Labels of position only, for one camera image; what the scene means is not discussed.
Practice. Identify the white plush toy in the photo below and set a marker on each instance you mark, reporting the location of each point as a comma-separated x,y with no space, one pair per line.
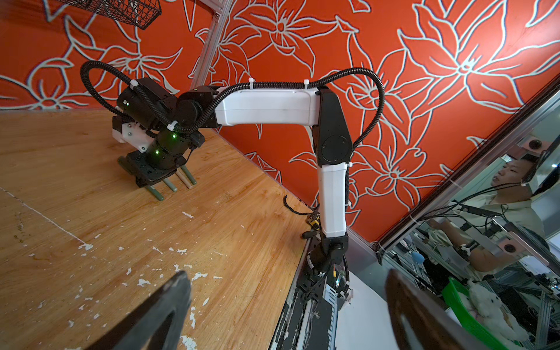
501,324

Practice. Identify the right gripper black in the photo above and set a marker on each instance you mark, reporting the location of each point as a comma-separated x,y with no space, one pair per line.
136,165

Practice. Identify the black wire basket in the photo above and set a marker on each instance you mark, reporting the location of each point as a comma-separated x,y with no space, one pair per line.
138,13

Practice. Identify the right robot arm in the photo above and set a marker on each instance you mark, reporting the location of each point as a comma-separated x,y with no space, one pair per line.
295,118

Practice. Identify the light green pen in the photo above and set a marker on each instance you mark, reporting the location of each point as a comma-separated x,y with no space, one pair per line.
169,183

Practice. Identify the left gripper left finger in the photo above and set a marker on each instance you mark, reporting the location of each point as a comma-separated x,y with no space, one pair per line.
155,324

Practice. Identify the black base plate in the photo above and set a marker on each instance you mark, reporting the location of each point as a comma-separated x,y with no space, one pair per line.
309,317

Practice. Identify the green plastic basket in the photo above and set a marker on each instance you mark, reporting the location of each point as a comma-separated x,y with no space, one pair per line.
455,296

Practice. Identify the seated person outside cell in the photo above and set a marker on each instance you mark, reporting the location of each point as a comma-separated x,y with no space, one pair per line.
509,198

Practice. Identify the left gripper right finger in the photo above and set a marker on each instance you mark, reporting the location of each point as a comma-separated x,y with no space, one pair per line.
420,323

